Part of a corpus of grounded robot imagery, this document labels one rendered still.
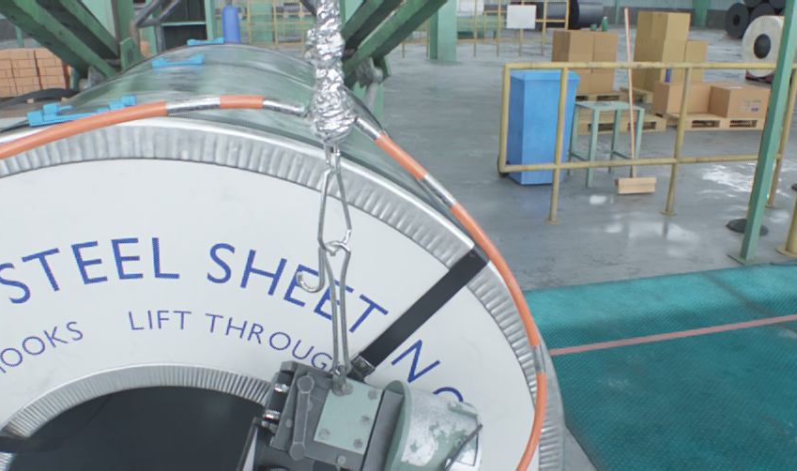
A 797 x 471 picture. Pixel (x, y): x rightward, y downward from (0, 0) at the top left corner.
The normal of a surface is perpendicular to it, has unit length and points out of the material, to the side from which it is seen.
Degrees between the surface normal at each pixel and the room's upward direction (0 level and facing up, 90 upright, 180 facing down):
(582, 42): 90
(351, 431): 58
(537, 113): 93
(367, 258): 90
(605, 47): 90
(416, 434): 48
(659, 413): 0
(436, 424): 37
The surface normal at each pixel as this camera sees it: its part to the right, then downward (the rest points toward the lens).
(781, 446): 0.00, -0.93
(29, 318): 0.18, 0.36
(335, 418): 0.33, -0.21
